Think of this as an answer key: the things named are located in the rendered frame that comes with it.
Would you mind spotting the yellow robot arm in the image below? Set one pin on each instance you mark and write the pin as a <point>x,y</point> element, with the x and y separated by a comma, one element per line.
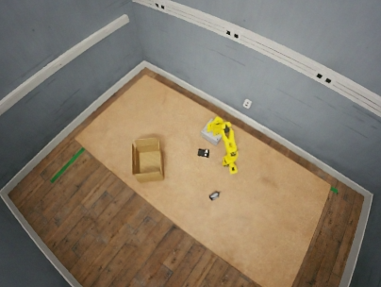
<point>216,127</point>

